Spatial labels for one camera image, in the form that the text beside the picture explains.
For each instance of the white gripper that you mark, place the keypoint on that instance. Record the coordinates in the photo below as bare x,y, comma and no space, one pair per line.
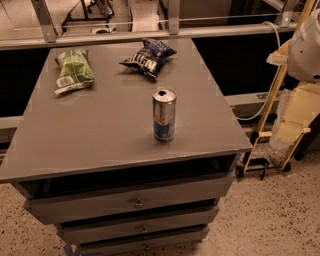
305,53

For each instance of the silver blue redbull can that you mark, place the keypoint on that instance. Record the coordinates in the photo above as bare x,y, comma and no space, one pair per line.
164,108

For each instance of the dark blue chip bag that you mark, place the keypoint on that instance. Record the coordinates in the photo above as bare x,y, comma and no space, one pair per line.
150,58

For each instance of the green jalapeno chip bag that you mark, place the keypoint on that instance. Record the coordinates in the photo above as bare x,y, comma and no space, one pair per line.
75,71

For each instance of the top grey drawer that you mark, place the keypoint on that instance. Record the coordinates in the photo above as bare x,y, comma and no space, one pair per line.
129,199

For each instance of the grey drawer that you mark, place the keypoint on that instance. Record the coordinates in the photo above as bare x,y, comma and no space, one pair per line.
146,224
129,199
140,243

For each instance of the grey drawer cabinet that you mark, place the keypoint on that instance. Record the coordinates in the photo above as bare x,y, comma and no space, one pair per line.
102,138

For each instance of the bottom grey drawer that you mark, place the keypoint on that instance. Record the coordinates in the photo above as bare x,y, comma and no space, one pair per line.
140,243

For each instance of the middle grey drawer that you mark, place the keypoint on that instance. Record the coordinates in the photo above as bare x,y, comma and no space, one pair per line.
146,224

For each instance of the grey metal railing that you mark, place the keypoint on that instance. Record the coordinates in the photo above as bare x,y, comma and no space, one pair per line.
28,24

